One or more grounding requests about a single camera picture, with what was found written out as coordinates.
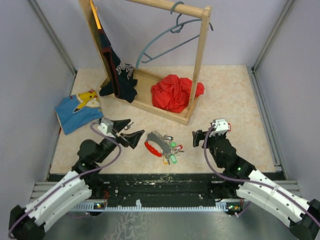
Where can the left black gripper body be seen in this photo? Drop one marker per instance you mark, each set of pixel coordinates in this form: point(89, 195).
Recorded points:
point(108, 146)

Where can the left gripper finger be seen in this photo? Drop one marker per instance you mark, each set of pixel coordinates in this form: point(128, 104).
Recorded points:
point(132, 139)
point(118, 125)

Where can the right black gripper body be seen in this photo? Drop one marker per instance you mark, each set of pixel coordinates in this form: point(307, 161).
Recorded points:
point(211, 141)

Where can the key with red tag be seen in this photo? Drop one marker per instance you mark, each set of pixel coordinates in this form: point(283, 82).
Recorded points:
point(178, 149)
point(229, 127)

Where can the grey key organiser plate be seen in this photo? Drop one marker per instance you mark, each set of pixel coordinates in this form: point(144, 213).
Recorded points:
point(157, 139)

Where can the key with green tag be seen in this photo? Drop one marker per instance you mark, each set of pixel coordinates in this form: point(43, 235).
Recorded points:
point(173, 145)
point(171, 159)

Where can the key with black tag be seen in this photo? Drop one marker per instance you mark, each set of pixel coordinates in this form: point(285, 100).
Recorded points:
point(169, 138)

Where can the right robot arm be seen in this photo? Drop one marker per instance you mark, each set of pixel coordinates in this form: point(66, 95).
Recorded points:
point(300, 215)

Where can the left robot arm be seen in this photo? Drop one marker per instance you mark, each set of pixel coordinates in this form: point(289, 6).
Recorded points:
point(79, 184)

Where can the key with grey tag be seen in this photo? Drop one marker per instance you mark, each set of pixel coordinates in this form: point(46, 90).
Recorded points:
point(128, 126)

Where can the navy blue shirt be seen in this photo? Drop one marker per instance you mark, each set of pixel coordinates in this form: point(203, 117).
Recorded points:
point(121, 75)

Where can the blue Pikachu shirt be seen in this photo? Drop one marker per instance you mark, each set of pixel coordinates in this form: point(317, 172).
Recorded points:
point(77, 110)

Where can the red crumpled cloth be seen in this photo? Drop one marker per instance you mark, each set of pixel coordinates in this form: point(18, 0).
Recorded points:
point(172, 93)

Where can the wooden clothes rack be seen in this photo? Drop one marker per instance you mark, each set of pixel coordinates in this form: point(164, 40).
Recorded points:
point(147, 79)

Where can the teal plastic hanger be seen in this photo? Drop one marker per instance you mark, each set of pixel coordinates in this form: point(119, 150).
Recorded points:
point(160, 37)

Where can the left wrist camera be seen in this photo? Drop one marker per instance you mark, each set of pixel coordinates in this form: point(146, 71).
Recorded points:
point(105, 126)

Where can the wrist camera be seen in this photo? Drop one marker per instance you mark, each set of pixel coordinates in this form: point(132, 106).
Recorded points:
point(219, 127)
point(105, 126)

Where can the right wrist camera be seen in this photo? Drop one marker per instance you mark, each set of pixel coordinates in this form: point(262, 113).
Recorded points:
point(219, 127)

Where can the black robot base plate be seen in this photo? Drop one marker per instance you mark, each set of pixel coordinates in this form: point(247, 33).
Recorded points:
point(166, 190)

